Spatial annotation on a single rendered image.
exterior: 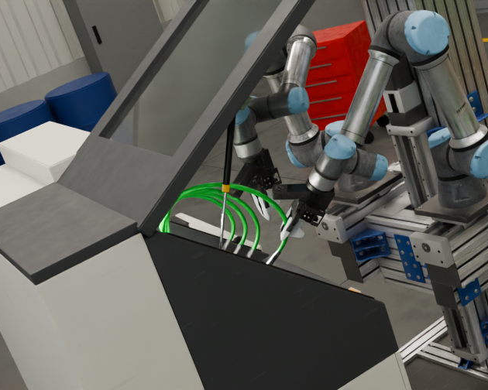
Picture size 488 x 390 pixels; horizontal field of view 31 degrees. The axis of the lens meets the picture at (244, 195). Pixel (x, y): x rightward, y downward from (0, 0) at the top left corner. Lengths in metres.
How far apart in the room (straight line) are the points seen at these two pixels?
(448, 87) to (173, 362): 1.06
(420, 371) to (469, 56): 1.27
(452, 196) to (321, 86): 4.13
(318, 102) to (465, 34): 3.96
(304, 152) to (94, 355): 1.27
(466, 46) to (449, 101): 0.49
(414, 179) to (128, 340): 1.29
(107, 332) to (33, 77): 7.17
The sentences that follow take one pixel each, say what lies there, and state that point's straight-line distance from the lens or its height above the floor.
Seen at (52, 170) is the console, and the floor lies 1.53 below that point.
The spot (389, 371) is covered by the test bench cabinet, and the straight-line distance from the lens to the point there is 2.66.
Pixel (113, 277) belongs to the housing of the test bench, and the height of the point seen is 1.40.
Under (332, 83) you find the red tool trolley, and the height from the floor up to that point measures 0.53.
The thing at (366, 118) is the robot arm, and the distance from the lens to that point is 2.59.
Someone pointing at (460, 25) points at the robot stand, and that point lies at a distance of 3.03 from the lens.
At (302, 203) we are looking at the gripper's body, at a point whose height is 1.29.
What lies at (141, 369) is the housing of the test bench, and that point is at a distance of 2.26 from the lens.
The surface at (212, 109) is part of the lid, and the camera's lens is 2.23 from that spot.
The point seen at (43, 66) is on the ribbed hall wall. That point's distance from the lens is 9.25.
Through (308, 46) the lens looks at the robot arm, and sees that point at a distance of 2.89.
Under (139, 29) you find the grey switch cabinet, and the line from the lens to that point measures 9.34.
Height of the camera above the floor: 2.16
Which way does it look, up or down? 19 degrees down
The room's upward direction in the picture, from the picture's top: 20 degrees counter-clockwise
